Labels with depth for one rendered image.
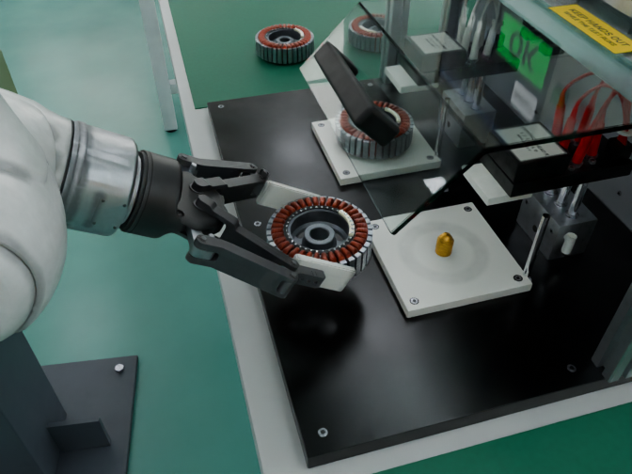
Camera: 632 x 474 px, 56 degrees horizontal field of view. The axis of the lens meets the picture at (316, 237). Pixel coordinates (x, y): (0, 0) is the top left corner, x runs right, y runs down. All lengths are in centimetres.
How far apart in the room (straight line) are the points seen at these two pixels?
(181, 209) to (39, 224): 23
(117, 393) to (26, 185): 125
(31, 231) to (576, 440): 51
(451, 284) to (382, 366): 13
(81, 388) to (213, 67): 86
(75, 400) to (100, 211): 111
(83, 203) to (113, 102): 218
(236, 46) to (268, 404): 81
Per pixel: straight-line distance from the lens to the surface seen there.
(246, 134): 93
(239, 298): 70
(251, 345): 66
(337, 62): 47
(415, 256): 71
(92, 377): 161
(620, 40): 55
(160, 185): 52
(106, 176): 50
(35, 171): 35
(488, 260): 72
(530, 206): 77
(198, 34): 131
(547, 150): 66
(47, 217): 33
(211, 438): 147
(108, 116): 259
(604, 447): 65
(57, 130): 51
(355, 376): 61
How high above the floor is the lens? 127
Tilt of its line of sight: 43 degrees down
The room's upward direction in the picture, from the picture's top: straight up
